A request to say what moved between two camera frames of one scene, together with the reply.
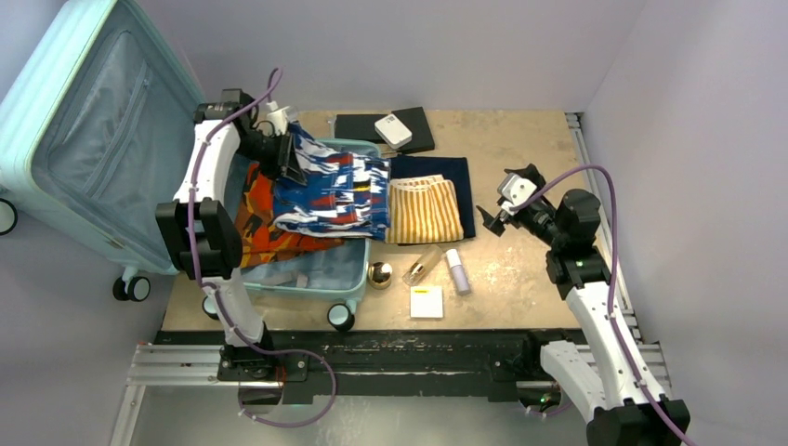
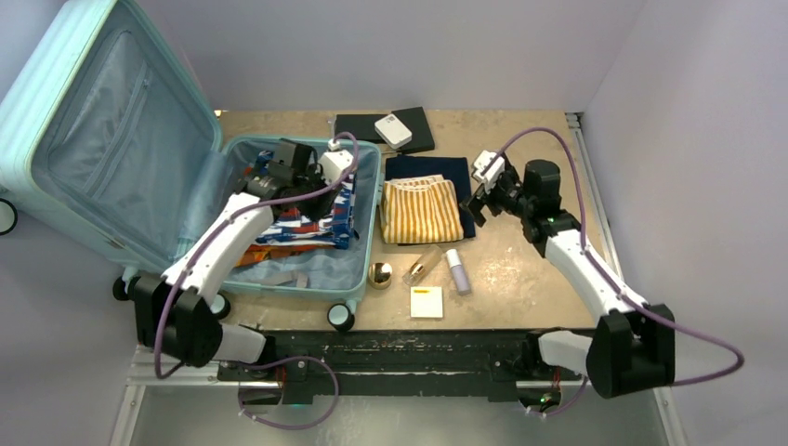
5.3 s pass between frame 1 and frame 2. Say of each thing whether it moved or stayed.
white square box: stayed
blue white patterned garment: moved
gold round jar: stayed
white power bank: stayed
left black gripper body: moved
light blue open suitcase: stayed
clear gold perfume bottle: stayed
